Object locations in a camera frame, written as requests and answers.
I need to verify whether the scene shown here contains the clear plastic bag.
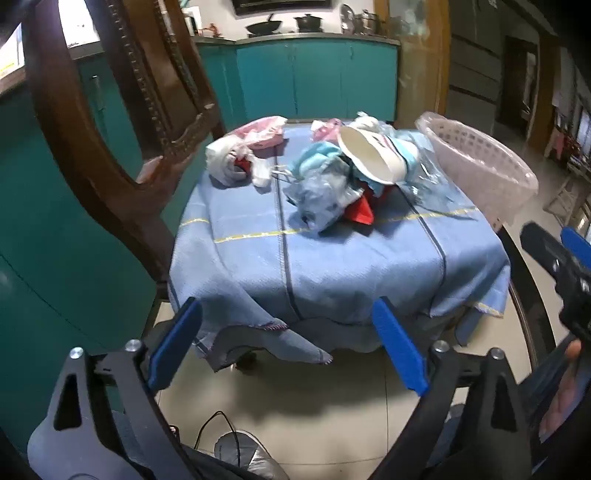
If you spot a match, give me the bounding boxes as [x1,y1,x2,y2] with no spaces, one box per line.
[397,131,481,215]

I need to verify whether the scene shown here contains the blue tablecloth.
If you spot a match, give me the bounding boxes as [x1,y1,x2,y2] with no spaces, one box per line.
[167,119,512,372]

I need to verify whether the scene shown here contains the red wrapper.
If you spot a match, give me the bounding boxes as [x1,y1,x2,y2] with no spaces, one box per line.
[342,189,376,226]

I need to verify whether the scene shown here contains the steel pots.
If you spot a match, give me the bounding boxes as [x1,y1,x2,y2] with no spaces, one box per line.
[340,4,385,36]

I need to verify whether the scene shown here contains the teal base cabinets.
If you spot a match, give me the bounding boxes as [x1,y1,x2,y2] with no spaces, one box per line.
[0,36,402,455]

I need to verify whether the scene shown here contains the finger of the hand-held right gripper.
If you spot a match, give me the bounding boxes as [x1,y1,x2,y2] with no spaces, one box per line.
[560,225,591,265]
[520,222,571,280]

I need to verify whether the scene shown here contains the light blue plastic bag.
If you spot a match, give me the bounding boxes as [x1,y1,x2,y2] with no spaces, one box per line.
[291,141,352,178]

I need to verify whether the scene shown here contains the yellow door frame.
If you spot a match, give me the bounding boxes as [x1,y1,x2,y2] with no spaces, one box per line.
[374,0,451,136]

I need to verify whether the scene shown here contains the white paper bowl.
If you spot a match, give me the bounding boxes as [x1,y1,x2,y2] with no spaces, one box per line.
[337,126,410,186]

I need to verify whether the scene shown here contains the black cooking pot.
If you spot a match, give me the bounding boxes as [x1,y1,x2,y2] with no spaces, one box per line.
[294,13,325,33]

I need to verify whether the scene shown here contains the grey refrigerator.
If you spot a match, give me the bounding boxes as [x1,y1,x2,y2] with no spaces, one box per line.
[448,0,504,134]

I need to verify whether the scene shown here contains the black wok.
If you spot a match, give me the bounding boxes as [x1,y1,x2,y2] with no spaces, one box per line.
[245,13,283,37]

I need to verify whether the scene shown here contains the dark wooden chair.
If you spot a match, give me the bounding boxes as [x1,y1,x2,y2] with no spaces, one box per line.
[21,0,228,303]

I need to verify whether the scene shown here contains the grey blue plastic bag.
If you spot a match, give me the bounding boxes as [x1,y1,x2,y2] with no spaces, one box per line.
[283,164,365,234]

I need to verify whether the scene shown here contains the pink plastic laundry basket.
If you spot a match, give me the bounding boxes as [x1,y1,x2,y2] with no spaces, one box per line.
[414,111,540,234]

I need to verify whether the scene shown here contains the person's right hand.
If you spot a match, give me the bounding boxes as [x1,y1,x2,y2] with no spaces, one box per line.
[538,339,585,444]

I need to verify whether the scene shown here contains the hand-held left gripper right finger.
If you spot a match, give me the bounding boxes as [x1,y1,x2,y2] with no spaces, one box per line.
[370,298,533,480]

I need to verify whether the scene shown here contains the pink wrapper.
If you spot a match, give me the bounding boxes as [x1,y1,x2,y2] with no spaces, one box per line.
[310,118,345,143]

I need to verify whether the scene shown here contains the white and pink garment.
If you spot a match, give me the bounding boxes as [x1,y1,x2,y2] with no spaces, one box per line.
[204,137,274,188]

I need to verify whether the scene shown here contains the wooden stool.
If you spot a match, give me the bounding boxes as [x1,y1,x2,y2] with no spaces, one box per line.
[545,178,583,223]

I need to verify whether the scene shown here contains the pink plastic bag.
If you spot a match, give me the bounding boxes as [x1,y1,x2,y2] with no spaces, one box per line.
[226,115,288,151]

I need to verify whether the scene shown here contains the silver grey object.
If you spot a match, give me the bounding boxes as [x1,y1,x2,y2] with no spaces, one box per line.
[215,430,289,480]

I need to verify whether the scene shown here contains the white crumpled bag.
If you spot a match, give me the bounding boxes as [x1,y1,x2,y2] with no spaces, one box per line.
[350,111,393,137]

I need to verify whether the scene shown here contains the dark wooden door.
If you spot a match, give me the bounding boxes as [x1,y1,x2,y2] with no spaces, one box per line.
[501,37,541,140]

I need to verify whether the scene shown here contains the black range hood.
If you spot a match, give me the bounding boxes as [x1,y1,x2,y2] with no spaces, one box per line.
[231,0,333,17]

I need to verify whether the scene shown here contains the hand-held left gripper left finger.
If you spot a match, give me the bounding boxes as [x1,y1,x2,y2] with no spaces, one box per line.
[28,298,204,480]

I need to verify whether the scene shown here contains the black cable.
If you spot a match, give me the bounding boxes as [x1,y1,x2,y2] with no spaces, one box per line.
[196,410,242,468]

